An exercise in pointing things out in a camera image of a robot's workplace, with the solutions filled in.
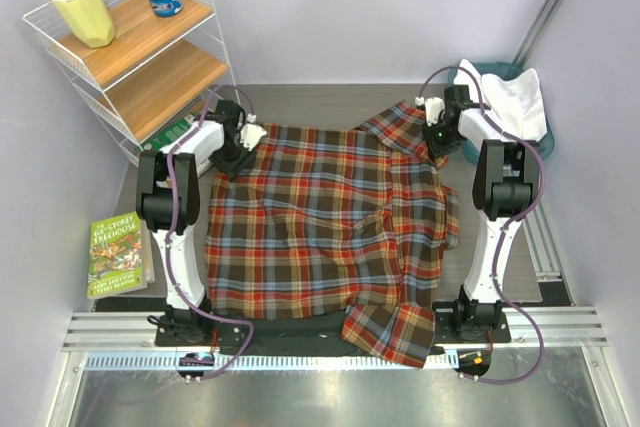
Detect teal plastic basket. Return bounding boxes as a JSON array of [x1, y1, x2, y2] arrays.
[[447, 61, 556, 169]]

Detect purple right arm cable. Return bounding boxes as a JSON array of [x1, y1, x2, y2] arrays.
[[415, 65, 547, 386]]

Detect green treehouse book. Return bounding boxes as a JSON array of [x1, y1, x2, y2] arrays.
[[87, 212, 155, 300]]

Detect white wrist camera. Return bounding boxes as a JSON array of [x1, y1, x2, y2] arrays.
[[240, 123, 267, 151], [424, 97, 445, 126]]

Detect white shirts in basket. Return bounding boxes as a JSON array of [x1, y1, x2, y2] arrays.
[[453, 59, 547, 141]]

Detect yellow faceted cup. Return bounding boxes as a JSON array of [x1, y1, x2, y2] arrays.
[[49, 0, 116, 48]]

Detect aluminium rail frame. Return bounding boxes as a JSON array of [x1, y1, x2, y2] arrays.
[[48, 208, 634, 426]]

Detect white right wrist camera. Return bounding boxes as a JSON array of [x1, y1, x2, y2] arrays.
[[424, 97, 445, 126]]

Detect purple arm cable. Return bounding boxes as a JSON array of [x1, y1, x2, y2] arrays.
[[164, 84, 257, 383], [415, 65, 547, 386]]

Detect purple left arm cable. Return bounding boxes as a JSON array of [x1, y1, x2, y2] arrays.
[[164, 84, 257, 383]]

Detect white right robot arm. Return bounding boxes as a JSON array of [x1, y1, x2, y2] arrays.
[[415, 85, 541, 342]]

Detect red brown plaid shirt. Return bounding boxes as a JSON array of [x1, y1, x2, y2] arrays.
[[204, 103, 459, 368]]

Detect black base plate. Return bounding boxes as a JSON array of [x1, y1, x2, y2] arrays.
[[94, 296, 512, 356]]

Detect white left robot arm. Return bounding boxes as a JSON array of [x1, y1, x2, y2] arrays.
[[136, 100, 264, 346]]

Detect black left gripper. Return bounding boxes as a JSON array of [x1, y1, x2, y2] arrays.
[[209, 136, 255, 182]]

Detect white wire wooden shelf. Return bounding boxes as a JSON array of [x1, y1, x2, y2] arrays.
[[23, 0, 235, 164]]

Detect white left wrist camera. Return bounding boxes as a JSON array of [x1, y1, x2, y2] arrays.
[[240, 123, 267, 151]]

